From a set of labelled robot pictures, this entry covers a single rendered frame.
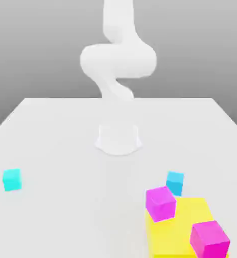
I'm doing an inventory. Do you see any small blue cube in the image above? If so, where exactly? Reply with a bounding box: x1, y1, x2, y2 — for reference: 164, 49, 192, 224
166, 171, 185, 197

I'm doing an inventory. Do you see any small magenta cube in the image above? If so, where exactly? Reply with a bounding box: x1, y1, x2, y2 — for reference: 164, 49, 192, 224
145, 186, 177, 223
189, 220, 231, 258

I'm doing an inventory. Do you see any small cyan cube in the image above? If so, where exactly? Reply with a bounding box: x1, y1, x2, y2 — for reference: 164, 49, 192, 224
2, 168, 23, 192

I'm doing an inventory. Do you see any large yellow box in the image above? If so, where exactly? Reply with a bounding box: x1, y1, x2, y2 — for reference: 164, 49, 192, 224
144, 196, 230, 258

